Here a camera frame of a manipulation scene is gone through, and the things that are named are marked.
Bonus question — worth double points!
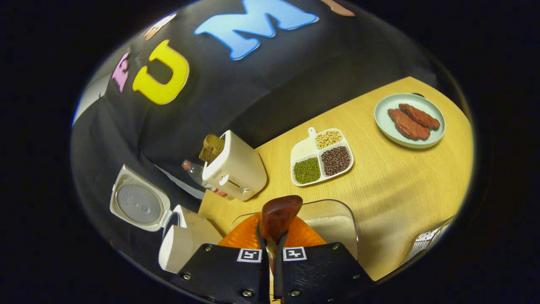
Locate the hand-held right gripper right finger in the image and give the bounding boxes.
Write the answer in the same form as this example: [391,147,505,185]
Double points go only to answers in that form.
[273,215,374,304]

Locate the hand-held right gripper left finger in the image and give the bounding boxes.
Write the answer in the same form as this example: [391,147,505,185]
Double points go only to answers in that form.
[171,213,270,304]

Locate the clear container of rice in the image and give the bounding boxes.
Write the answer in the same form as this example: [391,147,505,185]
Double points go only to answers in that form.
[229,199,359,260]

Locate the brown wooden spoon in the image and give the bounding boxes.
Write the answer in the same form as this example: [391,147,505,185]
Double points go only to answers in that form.
[258,195,304,271]

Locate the white rice cooker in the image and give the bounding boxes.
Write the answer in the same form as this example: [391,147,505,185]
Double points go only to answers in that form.
[109,164,224,274]

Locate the green mung beans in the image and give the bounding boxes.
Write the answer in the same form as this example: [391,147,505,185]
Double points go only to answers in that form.
[293,157,321,185]

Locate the white toaster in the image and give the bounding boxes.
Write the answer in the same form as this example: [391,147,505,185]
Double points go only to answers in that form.
[202,130,268,201]

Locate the red label water bottle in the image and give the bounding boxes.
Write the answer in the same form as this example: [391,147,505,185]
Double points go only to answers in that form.
[182,160,234,199]

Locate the dark red beans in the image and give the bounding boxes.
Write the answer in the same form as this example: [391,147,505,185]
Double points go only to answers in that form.
[321,146,352,176]

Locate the white divided dish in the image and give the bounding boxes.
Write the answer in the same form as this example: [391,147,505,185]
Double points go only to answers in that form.
[290,127,354,187]

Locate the brown bread slice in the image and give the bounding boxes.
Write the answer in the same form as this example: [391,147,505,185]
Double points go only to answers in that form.
[199,134,226,164]

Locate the yellow soybeans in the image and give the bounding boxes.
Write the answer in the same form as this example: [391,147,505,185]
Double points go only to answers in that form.
[316,130,343,149]

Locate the red meat slice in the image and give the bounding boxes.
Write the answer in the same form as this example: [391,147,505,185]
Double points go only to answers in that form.
[399,103,440,130]
[387,109,431,141]

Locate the pale green plate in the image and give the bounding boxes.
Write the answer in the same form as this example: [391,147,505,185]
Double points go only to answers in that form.
[374,93,446,149]

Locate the black backdrop cloth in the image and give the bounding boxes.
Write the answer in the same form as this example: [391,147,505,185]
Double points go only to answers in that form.
[71,0,439,271]

